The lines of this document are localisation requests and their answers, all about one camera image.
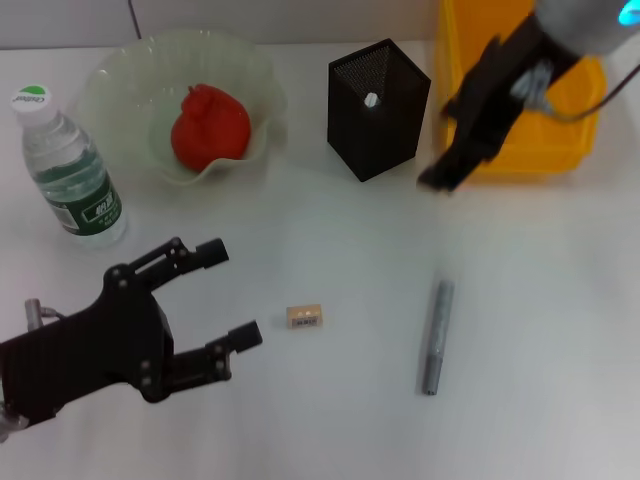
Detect gripper connector cable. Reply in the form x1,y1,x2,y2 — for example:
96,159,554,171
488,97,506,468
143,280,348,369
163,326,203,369
24,297,67,332
514,62,640,122

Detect small tan eraser block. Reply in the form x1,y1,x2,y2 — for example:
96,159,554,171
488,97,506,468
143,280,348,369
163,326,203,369
285,304,324,332

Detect yellow plastic bin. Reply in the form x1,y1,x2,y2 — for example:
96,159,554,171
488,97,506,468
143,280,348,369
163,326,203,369
433,0,609,183

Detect black mesh pen holder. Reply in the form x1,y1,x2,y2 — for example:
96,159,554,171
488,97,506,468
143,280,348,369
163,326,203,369
327,38,432,183

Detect clear water bottle green label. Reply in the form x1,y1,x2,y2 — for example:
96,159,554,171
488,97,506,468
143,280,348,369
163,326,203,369
10,84,129,251

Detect grey pen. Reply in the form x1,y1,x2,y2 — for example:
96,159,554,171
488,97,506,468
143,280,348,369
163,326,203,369
419,279,456,397

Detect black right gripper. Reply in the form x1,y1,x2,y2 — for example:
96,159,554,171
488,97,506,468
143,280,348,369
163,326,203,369
416,13,584,194

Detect right gripper connector cable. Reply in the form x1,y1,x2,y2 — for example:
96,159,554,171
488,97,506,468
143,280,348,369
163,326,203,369
514,62,640,122

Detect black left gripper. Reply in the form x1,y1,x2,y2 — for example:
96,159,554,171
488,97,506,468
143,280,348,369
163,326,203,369
0,237,264,427

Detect left gripper connector cable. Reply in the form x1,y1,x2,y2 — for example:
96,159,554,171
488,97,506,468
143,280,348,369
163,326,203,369
24,297,67,332

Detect red-orange fruit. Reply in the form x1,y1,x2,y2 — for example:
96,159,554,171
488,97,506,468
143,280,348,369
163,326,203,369
170,83,252,174

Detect pale green wavy fruit plate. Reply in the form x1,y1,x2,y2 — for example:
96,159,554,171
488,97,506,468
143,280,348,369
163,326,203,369
74,29,290,188

